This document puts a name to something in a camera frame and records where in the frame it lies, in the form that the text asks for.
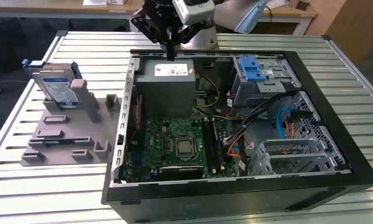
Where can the black PC case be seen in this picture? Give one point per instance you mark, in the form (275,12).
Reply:
(236,198)

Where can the CPU socket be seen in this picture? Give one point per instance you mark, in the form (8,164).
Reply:
(184,137)

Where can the green motherboard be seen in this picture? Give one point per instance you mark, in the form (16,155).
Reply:
(162,130)

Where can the grey power supply unit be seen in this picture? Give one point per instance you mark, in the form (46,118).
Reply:
(164,98)

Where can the small black desk box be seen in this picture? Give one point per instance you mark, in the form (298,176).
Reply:
(303,5)

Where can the hard disk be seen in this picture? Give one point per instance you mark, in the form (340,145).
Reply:
(58,88)

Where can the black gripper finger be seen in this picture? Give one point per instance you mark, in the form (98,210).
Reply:
(142,21)
(174,46)

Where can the black graphics card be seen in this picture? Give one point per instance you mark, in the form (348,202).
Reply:
(180,171)

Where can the wooden desk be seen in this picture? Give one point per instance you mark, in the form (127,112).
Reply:
(66,9)

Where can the silver optical drive cage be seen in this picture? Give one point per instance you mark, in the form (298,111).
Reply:
(246,93)

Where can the blue drive latch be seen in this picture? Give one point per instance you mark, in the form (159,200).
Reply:
(252,67)

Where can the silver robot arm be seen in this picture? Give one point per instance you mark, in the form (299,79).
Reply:
(206,38)

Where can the silver disk bay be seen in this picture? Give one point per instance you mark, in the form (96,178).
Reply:
(295,156)

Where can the green RAM stick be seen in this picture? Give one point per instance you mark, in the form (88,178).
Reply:
(59,141)

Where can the silver CPU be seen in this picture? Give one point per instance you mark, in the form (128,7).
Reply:
(184,147)

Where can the black RAM slot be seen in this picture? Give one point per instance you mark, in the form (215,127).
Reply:
(210,140)

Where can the grey parts rack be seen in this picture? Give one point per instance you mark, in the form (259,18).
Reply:
(68,130)

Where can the installed RAM stick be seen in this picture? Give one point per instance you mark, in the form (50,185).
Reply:
(219,144)

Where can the white paper box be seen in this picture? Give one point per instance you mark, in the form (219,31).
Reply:
(115,2)
(94,3)

